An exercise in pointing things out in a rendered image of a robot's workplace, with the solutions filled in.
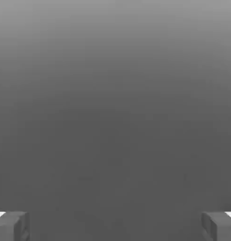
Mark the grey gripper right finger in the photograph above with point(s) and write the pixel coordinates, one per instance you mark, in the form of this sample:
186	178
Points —
220	226

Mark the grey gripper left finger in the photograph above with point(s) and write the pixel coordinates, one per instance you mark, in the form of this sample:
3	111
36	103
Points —
9	226

